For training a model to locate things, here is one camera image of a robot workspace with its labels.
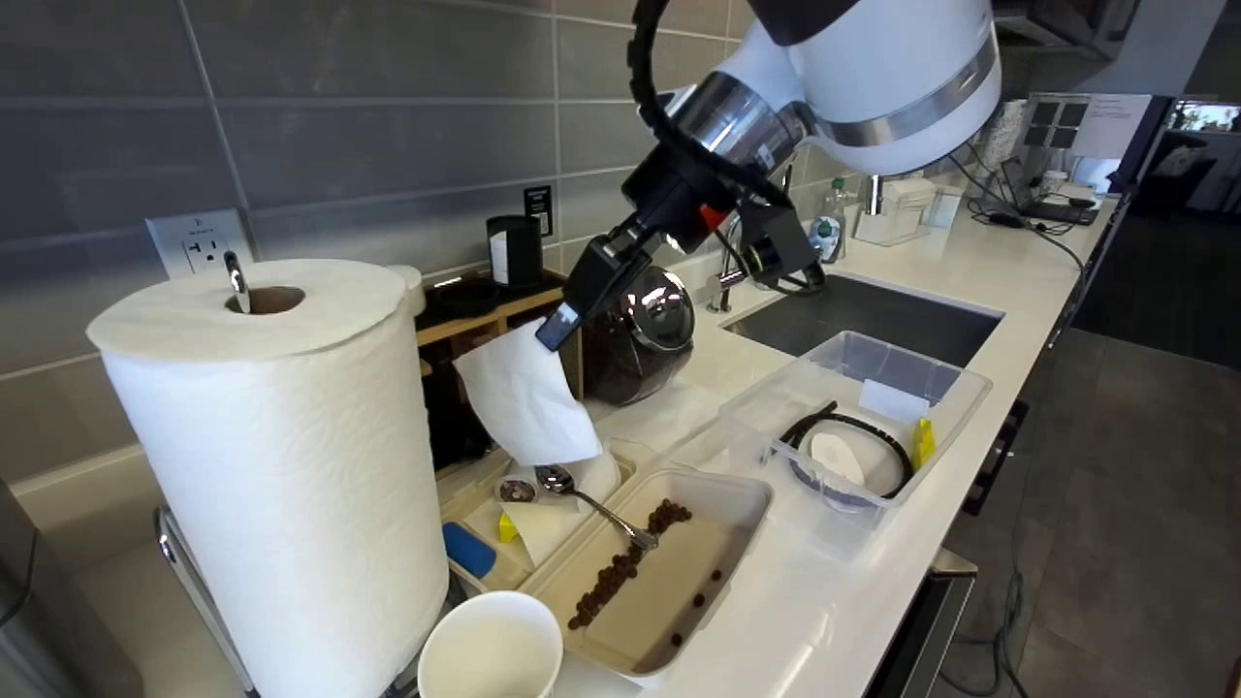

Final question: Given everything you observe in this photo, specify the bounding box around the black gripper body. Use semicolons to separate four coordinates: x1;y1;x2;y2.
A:
556;208;675;343

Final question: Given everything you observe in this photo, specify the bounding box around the white paper towel sheet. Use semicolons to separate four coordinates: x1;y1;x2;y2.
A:
452;319;611;473

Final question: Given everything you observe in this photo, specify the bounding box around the clear plastic box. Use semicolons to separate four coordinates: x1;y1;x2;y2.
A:
672;326;996;535

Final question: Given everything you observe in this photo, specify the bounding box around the white paper towel roll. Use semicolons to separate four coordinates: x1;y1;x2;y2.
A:
81;256;453;698

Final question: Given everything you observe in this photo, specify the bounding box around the metal paper towel holder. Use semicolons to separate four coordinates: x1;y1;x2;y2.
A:
153;248;263;698

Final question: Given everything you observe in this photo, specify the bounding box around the black canister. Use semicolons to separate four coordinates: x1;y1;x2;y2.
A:
485;213;549;296

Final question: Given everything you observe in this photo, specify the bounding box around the wooden rack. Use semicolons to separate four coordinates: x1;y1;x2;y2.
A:
414;273;590;473

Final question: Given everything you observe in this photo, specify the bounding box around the metal spoon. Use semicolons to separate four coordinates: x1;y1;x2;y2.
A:
531;463;661;556

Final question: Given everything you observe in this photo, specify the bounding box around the shallow wooden tray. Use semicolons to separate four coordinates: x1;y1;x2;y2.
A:
432;411;642;597

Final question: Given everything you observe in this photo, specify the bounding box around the clear soap bottle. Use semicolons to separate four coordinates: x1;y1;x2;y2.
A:
807;176;854;269

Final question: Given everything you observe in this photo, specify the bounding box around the blue sponge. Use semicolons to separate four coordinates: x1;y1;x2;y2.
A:
440;521;502;581

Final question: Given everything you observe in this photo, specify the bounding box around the brown coffee bean pile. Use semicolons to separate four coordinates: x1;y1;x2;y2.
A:
563;497;699;635

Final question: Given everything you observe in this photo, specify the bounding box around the dark kitchen sink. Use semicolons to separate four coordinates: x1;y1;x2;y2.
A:
727;273;1009;374

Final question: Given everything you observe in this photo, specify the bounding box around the large clear container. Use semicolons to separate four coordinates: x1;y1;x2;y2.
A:
854;176;939;248

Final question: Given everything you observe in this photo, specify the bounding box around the white paper cup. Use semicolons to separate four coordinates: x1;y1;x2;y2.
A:
414;590;568;698

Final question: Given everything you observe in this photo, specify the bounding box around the small clear container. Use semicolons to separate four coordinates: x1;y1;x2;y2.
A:
920;185;968;237

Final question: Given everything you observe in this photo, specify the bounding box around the yellow block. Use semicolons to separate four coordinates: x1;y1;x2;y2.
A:
909;416;944;476

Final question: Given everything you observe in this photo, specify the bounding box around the dark flat device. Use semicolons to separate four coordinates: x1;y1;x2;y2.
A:
986;159;1107;224

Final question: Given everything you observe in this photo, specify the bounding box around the dark cabinet drawer front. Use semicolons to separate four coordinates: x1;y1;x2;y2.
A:
865;546;983;698

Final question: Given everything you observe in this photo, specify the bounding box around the dark range hood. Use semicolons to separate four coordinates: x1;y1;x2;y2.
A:
995;0;1139;62

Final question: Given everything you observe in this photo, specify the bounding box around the small black wall plate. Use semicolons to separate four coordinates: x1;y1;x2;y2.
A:
522;181;556;239

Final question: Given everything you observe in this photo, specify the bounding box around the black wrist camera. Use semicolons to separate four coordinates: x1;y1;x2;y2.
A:
734;189;831;299

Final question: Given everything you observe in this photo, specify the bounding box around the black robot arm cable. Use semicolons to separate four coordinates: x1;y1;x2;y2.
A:
624;0;793;208

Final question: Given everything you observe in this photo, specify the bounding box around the white wall power outlet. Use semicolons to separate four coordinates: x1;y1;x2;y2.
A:
144;208;255;285

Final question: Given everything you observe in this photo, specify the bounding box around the thin black counter cable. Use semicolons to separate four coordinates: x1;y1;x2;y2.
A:
947;151;1096;278

